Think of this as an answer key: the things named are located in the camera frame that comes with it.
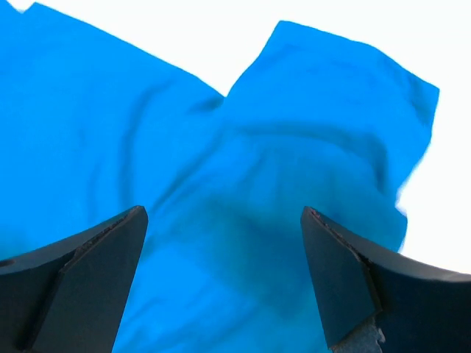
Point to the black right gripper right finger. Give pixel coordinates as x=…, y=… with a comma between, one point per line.
x=371, y=299

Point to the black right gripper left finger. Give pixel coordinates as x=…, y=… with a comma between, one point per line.
x=69, y=296

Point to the blue t-shirt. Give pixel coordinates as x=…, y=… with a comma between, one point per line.
x=91, y=126

